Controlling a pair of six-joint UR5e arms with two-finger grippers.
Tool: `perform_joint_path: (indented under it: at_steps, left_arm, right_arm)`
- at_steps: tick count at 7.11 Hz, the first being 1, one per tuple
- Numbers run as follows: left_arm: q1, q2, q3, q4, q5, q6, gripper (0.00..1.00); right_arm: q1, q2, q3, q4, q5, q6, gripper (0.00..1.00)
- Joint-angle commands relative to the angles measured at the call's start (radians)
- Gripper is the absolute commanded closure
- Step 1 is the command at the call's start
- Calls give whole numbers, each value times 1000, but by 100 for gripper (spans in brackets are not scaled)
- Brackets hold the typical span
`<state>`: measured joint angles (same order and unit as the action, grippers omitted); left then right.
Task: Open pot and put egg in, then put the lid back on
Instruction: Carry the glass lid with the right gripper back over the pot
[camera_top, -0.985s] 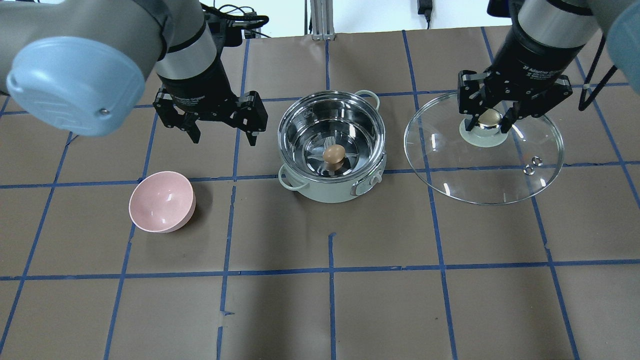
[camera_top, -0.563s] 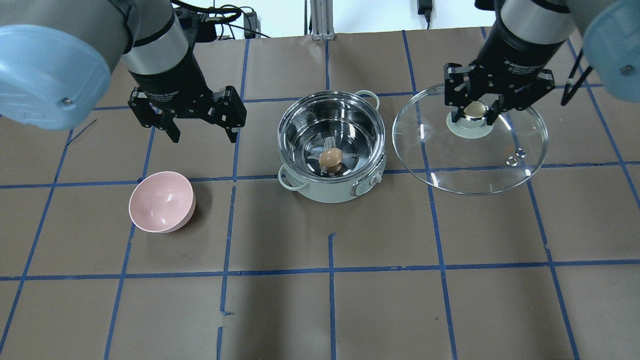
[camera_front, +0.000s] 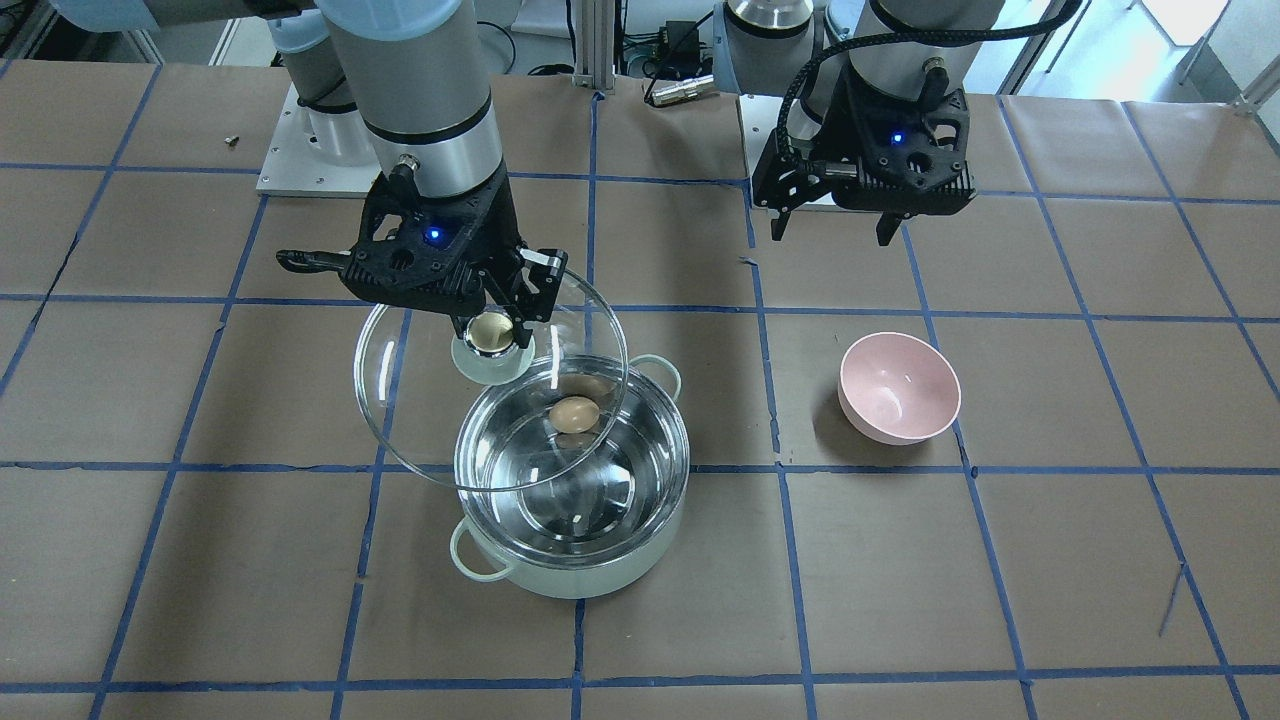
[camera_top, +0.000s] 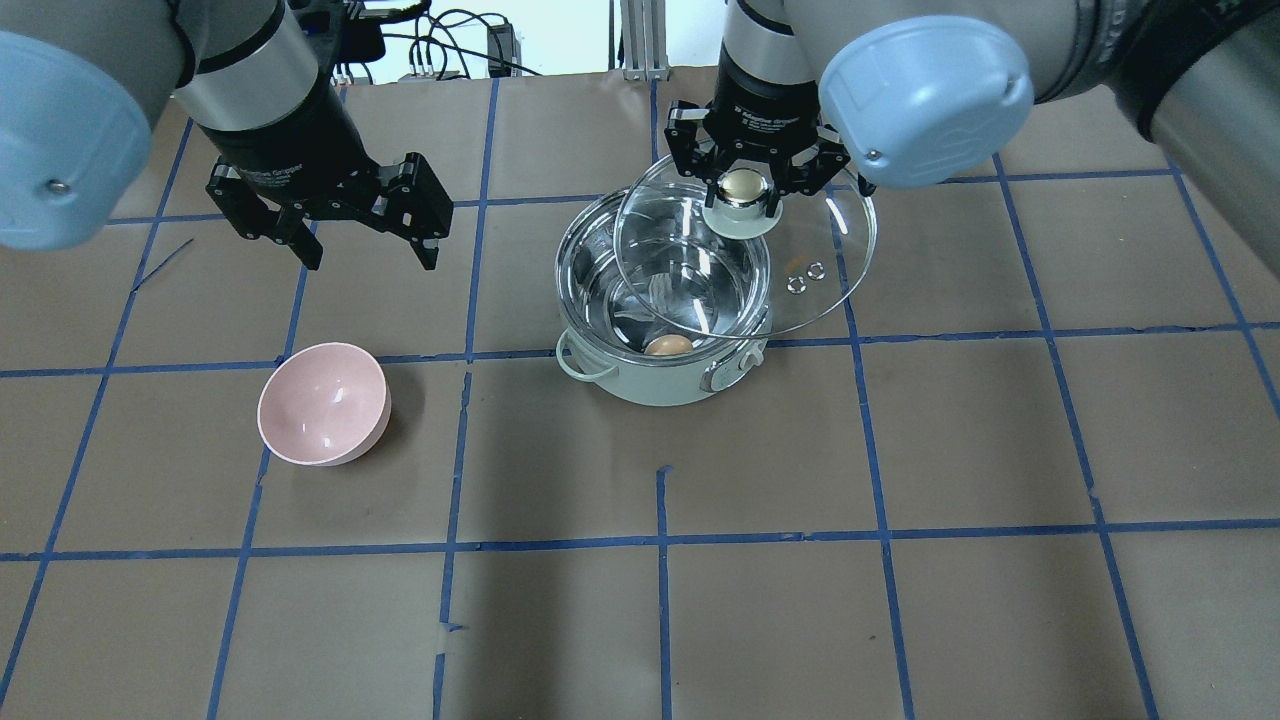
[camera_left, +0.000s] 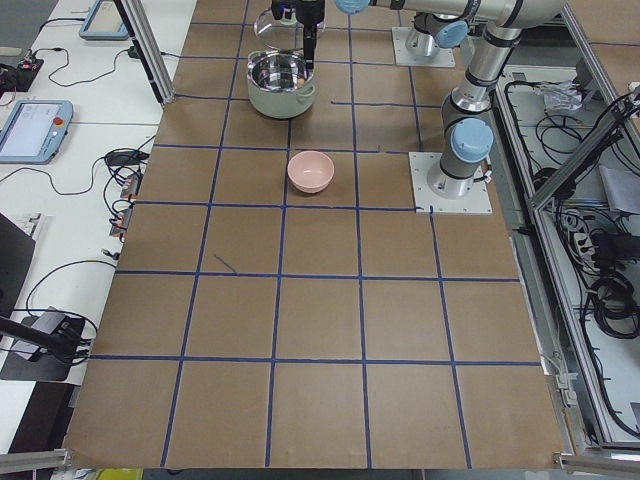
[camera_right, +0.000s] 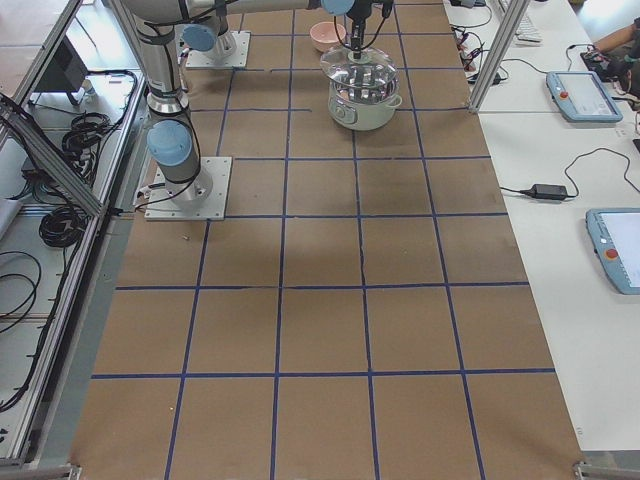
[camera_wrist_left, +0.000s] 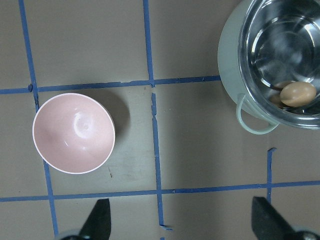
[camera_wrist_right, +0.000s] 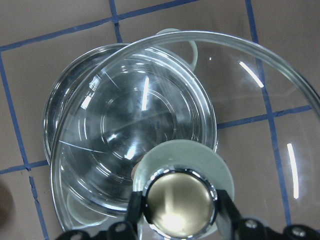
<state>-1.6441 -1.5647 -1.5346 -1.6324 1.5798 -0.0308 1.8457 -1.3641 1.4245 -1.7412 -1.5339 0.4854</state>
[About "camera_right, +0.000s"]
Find aluminium frame post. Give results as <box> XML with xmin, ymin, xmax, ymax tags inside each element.
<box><xmin>468</xmin><ymin>0</ymin><xmax>529</xmax><ymax>113</ymax></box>

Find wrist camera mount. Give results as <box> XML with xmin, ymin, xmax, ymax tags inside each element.
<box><xmin>372</xmin><ymin>0</ymin><xmax>394</xmax><ymax>19</ymax></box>

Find blue teach pendant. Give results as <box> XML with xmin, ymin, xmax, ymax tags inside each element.
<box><xmin>585</xmin><ymin>208</ymin><xmax>639</xmax><ymax>295</ymax></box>
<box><xmin>545</xmin><ymin>71</ymin><xmax>623</xmax><ymax>123</ymax></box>

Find mint green electric pot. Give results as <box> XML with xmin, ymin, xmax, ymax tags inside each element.
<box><xmin>328</xmin><ymin>81</ymin><xmax>403</xmax><ymax>131</ymax></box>

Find glass pot lid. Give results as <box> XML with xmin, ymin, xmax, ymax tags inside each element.
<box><xmin>320</xmin><ymin>47</ymin><xmax>398</xmax><ymax>102</ymax></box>

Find white keyboard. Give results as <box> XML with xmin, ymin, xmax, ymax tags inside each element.
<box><xmin>498</xmin><ymin>0</ymin><xmax>543</xmax><ymax>45</ymax></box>

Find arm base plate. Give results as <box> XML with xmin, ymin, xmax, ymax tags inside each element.
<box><xmin>183</xmin><ymin>30</ymin><xmax>251</xmax><ymax>70</ymax></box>
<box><xmin>144</xmin><ymin>157</ymin><xmax>232</xmax><ymax>221</ymax></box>

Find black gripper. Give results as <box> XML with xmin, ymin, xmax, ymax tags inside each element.
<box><xmin>347</xmin><ymin>0</ymin><xmax>373</xmax><ymax>60</ymax></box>

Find black power brick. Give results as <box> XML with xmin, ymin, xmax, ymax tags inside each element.
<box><xmin>519</xmin><ymin>184</ymin><xmax>570</xmax><ymax>201</ymax></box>

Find pink bowl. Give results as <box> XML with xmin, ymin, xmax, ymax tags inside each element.
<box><xmin>309</xmin><ymin>21</ymin><xmax>346</xmax><ymax>52</ymax></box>

